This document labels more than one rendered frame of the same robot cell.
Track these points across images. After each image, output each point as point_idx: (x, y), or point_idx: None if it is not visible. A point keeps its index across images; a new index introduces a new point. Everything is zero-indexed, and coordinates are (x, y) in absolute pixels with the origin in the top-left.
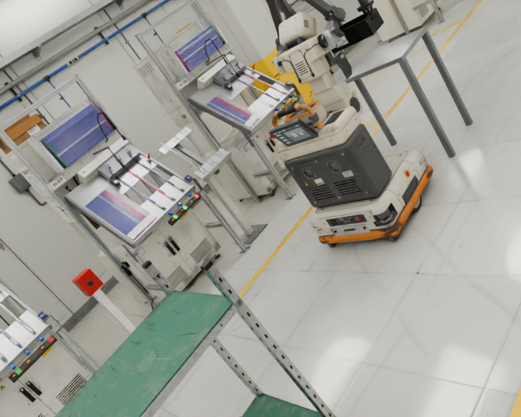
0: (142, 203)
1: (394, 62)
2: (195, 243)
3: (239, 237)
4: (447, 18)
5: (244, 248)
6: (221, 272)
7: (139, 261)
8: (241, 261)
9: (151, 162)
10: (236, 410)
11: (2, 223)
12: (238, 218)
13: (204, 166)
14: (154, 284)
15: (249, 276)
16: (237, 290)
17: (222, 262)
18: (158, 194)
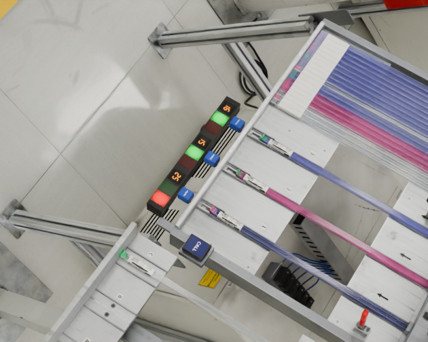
0: (333, 152)
1: None
2: (166, 239)
3: (28, 222)
4: None
5: (16, 212)
6: (87, 163)
7: (298, 17)
8: (24, 157)
9: (348, 328)
10: None
11: None
12: (30, 301)
13: (139, 290)
14: (257, 79)
15: None
16: (30, 13)
17: (88, 219)
18: (291, 189)
